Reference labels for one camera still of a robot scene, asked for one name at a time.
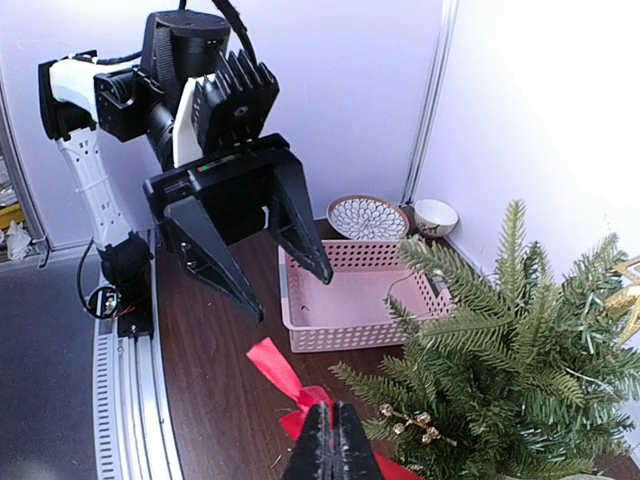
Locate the small green christmas tree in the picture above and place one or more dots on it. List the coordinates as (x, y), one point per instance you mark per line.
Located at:
(525, 373)

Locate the left aluminium corner post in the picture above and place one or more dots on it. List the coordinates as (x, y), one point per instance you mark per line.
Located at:
(437, 71)

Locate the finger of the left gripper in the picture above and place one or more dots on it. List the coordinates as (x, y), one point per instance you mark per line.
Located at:
(291, 222)
(205, 256)

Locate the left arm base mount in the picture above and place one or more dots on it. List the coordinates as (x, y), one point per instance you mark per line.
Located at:
(127, 296)

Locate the pink plastic basket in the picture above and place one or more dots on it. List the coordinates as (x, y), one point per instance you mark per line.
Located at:
(350, 313)

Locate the blue white patterned plate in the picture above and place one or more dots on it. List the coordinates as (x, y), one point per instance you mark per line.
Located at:
(367, 218)

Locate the red ribbon bow ornament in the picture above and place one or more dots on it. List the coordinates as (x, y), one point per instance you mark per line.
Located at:
(274, 367)

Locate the aluminium front rail frame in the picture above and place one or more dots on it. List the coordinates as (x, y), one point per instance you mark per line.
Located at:
(132, 425)

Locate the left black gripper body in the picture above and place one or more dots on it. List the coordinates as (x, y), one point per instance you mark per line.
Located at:
(236, 188)

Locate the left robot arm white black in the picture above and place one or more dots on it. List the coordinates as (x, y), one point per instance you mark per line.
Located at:
(83, 95)

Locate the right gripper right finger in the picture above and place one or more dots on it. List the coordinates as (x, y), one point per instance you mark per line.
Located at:
(352, 457)

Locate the gold glitter berry sprig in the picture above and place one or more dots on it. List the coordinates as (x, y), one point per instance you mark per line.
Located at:
(422, 421)

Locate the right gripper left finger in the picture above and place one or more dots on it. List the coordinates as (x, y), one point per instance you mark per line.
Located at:
(312, 456)

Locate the gold star ornament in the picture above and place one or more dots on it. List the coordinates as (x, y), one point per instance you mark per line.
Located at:
(624, 304)

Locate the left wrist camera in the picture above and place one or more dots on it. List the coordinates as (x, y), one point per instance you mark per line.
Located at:
(225, 108)

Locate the white ceramic bowl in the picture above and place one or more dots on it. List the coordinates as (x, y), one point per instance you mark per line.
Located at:
(433, 218)

